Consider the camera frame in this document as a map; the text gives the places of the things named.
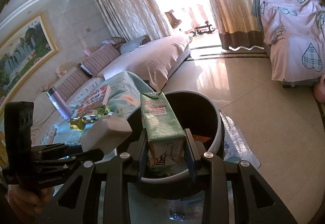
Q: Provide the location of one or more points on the person's left hand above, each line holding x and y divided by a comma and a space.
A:
22, 203

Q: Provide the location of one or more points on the beige patterned curtain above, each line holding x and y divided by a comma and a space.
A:
238, 3
129, 3

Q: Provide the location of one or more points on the grey pillow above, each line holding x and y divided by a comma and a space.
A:
132, 46

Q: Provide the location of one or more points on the framed landscape painting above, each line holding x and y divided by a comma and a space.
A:
22, 59

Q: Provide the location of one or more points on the brown wooden stool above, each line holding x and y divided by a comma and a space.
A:
174, 19

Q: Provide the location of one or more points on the red picture book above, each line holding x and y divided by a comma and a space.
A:
95, 98

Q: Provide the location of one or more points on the purple thermos bottle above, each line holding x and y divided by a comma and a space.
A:
59, 103

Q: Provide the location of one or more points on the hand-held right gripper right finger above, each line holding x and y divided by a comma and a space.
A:
191, 160

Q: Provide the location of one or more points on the small plush toy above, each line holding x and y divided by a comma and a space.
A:
45, 88

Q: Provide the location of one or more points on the pink heart printed blanket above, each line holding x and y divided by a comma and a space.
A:
292, 36

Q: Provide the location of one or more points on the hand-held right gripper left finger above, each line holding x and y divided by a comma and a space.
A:
141, 165

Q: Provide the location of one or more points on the white plush bear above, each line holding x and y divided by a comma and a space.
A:
61, 71

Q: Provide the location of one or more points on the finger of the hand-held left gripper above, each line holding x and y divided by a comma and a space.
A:
86, 157
58, 148

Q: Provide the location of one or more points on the pink covered sofa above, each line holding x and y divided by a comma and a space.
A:
152, 56

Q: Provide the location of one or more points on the green crumpled wrapper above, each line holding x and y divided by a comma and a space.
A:
99, 112

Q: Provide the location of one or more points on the green drink carton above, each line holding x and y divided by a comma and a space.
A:
160, 117

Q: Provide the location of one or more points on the toy train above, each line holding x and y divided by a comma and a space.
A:
204, 29

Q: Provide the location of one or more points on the striped sofa cushion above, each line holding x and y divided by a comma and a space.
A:
100, 60
72, 84

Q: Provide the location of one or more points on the small striped pillow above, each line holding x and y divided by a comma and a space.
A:
114, 41

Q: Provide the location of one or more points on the pink plush toy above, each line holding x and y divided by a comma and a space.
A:
87, 51

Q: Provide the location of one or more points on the yellow crumpled wrapper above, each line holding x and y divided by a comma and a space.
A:
77, 123

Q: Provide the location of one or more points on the white grey foam block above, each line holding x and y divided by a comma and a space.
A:
106, 132

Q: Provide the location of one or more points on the orange snack wrapper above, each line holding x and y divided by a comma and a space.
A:
201, 139

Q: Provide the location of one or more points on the black white-rimmed trash bin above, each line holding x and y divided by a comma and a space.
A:
193, 112

